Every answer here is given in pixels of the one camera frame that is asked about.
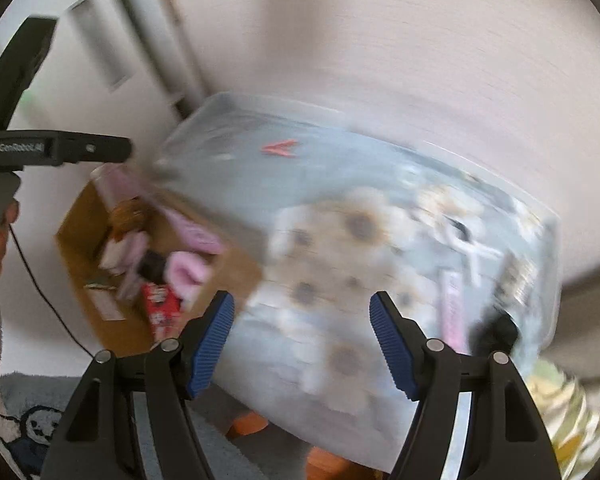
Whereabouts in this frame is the brown plush toy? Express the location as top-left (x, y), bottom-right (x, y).
top-left (99, 198), bottom-right (150, 274)

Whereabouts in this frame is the pink fluffy pouch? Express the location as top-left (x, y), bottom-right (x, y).
top-left (165, 251), bottom-right (214, 309)

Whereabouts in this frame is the orange plastic object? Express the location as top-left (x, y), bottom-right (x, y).
top-left (304, 447), bottom-right (363, 480)
top-left (228, 409), bottom-right (272, 439)

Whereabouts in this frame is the black hair claw clip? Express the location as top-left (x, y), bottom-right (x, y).
top-left (472, 312), bottom-right (519, 356)

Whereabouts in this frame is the pink white tube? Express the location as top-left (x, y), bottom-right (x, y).
top-left (439, 269), bottom-right (469, 354)

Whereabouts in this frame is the white ring with black patch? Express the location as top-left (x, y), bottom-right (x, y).
top-left (442, 219), bottom-right (502, 282)

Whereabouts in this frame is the red printed carton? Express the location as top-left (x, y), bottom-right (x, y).
top-left (142, 282), bottom-right (184, 344)

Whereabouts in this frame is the small printed packet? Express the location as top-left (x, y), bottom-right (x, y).
top-left (500, 254), bottom-right (537, 307)

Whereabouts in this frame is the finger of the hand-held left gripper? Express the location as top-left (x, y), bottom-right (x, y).
top-left (60, 131), bottom-right (134, 166)

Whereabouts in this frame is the blue floral cloth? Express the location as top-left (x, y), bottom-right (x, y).
top-left (152, 94), bottom-right (561, 467)

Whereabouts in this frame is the black cable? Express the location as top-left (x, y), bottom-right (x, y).
top-left (7, 222), bottom-right (97, 358)

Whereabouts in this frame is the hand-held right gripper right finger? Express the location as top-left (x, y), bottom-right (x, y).
top-left (369, 290), bottom-right (563, 480)

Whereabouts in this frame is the small black object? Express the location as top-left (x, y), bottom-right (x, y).
top-left (139, 252), bottom-right (169, 281)

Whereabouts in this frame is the yellow floral bedding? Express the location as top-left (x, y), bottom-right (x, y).
top-left (524, 357), bottom-right (600, 480)

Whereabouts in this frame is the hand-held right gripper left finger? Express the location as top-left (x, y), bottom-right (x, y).
top-left (40, 290), bottom-right (236, 480)

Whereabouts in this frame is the cardboard box with pink lining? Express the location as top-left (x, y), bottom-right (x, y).
top-left (55, 164), bottom-right (267, 354)

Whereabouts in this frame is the pink clothespin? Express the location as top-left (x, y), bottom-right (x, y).
top-left (260, 138), bottom-right (299, 159)

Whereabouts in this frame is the white door frame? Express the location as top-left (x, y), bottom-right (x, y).
top-left (105, 0), bottom-right (207, 111)

